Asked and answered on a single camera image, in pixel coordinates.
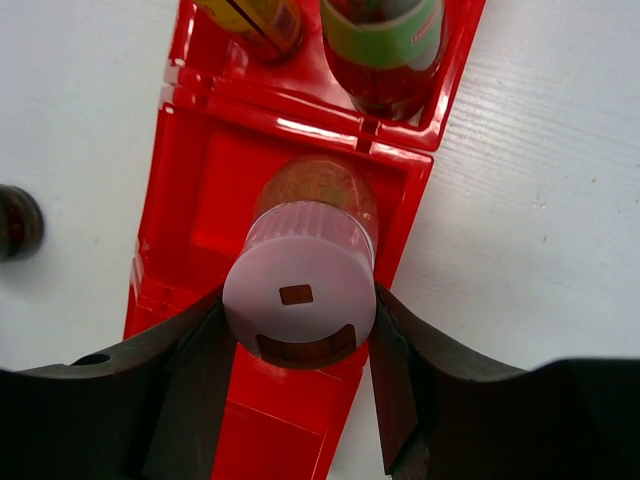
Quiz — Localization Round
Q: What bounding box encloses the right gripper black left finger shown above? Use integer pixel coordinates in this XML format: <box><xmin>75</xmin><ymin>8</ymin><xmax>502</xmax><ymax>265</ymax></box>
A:
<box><xmin>1</xmin><ymin>290</ymin><xmax>235</xmax><ymax>479</ymax></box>

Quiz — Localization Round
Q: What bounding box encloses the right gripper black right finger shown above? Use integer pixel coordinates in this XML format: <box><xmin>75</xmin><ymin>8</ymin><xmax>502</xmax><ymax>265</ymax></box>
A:
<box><xmin>369</xmin><ymin>287</ymin><xmax>639</xmax><ymax>479</ymax></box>

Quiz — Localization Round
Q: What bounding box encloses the pink-lidded spice jar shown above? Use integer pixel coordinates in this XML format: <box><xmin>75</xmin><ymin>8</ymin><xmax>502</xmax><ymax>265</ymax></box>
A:
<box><xmin>222</xmin><ymin>155</ymin><xmax>379</xmax><ymax>369</ymax></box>

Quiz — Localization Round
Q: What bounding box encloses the green-label red sauce bottle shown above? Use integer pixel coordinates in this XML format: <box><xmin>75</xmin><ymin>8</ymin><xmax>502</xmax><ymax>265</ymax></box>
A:
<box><xmin>319</xmin><ymin>0</ymin><xmax>448</xmax><ymax>120</ymax></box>

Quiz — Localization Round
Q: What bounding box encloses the yellow-label brown sauce bottle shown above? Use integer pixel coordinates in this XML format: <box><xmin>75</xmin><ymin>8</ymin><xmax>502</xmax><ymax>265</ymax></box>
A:
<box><xmin>194</xmin><ymin>0</ymin><xmax>304</xmax><ymax>62</ymax></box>

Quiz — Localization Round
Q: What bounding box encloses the red-lidded brown sauce jar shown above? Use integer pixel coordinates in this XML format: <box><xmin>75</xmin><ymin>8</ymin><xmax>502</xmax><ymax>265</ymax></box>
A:
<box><xmin>1</xmin><ymin>184</ymin><xmax>45</xmax><ymax>263</ymax></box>

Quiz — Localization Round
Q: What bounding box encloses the red plastic divided bin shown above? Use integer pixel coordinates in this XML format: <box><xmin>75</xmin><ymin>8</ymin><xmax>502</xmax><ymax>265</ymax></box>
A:
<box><xmin>124</xmin><ymin>1</ymin><xmax>484</xmax><ymax>479</ymax></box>

